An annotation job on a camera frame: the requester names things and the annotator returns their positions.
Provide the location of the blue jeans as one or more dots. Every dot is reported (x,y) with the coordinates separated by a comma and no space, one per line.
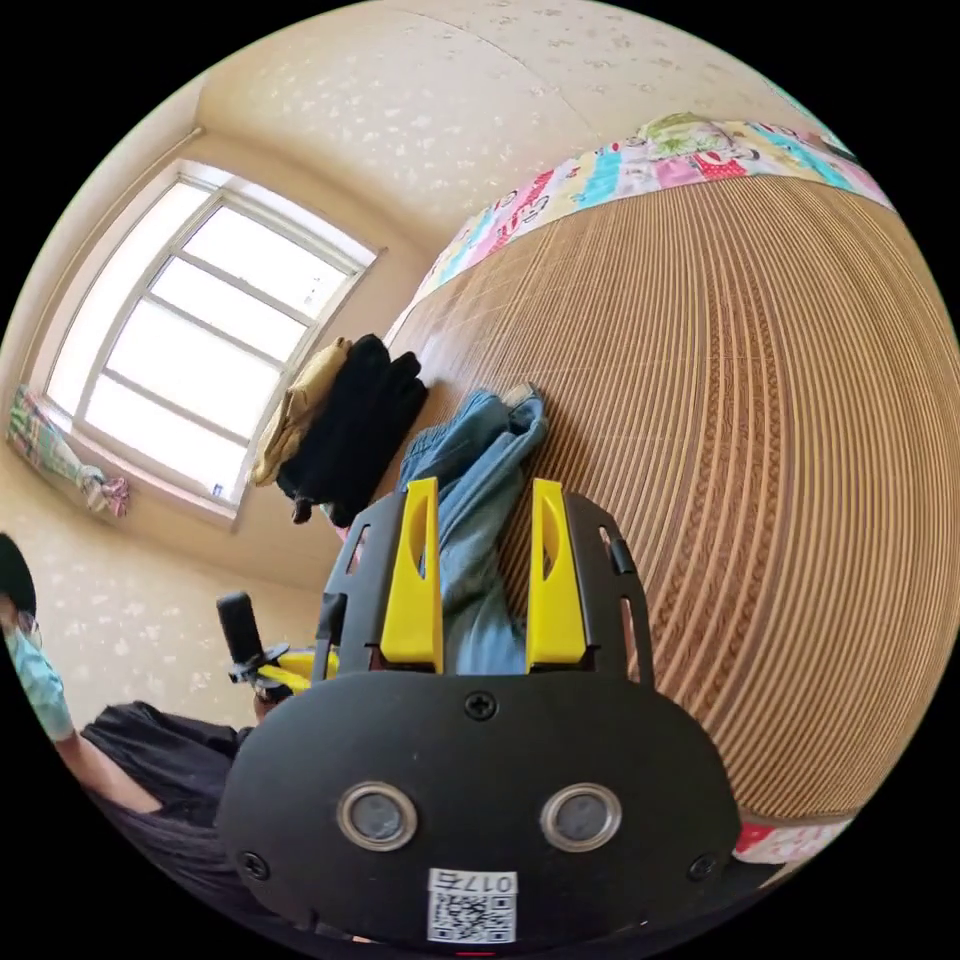
(480,480)

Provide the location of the window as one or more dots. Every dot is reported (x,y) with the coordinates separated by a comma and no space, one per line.
(195,337)

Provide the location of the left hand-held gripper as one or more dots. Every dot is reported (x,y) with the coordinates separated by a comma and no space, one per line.
(259,675)

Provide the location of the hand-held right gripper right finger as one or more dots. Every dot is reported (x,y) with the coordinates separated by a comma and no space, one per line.
(556,607)

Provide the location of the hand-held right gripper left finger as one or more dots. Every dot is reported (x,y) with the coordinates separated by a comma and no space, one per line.
(411,600)

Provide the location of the bed with woven mat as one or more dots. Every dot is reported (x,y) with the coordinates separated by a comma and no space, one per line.
(712,390)

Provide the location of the plaid curtain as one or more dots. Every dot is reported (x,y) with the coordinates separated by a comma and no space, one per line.
(52,450)

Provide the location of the pile of clothes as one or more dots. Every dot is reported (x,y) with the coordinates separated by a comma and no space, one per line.
(352,439)

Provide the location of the person's body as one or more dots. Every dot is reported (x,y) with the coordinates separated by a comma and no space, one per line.
(165,757)

